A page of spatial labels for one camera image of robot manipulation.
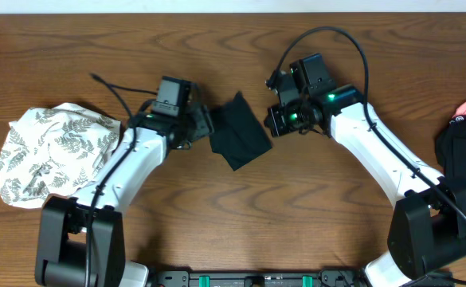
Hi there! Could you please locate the black t-shirt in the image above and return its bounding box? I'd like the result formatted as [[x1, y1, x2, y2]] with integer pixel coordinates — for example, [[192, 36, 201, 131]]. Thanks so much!
[[210, 91, 272, 171]]

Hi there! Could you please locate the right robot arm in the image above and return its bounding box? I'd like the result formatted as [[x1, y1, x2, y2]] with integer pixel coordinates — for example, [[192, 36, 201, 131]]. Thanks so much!
[[264, 54, 466, 286]]

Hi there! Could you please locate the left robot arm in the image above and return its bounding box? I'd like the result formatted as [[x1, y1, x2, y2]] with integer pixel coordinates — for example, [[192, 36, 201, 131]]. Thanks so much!
[[34, 77, 214, 286]]

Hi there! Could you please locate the white fern print cloth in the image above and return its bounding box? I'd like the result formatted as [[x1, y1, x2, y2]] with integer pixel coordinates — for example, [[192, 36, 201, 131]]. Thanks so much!
[[0, 103, 120, 209]]

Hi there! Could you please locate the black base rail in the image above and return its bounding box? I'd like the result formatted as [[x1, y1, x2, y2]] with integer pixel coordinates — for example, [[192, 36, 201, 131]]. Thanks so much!
[[147, 269, 370, 287]]

